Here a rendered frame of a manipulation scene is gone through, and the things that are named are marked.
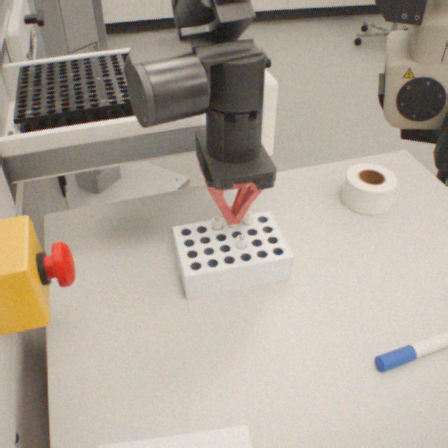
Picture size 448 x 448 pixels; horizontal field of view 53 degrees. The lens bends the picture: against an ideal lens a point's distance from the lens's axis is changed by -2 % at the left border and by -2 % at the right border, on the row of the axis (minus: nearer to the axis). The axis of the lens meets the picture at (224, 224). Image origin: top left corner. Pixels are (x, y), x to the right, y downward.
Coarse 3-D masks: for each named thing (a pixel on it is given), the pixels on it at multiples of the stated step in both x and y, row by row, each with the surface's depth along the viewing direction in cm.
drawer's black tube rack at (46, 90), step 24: (24, 72) 66; (48, 72) 66; (72, 72) 65; (96, 72) 65; (120, 72) 65; (24, 96) 60; (48, 96) 59; (72, 96) 59; (96, 96) 59; (120, 96) 59; (24, 120) 55; (48, 120) 60; (72, 120) 61; (96, 120) 61
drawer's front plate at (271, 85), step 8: (272, 80) 56; (272, 88) 56; (264, 96) 56; (272, 96) 57; (264, 104) 57; (272, 104) 57; (264, 112) 58; (272, 112) 58; (264, 120) 58; (272, 120) 59; (264, 128) 59; (272, 128) 60; (264, 136) 60; (272, 136) 60; (264, 144) 61; (272, 144) 61; (272, 152) 62
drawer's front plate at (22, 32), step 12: (24, 0) 88; (12, 12) 79; (24, 12) 85; (12, 24) 74; (24, 24) 82; (12, 36) 71; (24, 36) 79; (12, 48) 73; (24, 48) 76; (36, 48) 95; (24, 60) 74
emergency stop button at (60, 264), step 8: (56, 248) 38; (64, 248) 39; (48, 256) 39; (56, 256) 38; (64, 256) 38; (48, 264) 38; (56, 264) 38; (64, 264) 38; (72, 264) 39; (48, 272) 38; (56, 272) 38; (64, 272) 38; (72, 272) 39; (64, 280) 38; (72, 280) 39
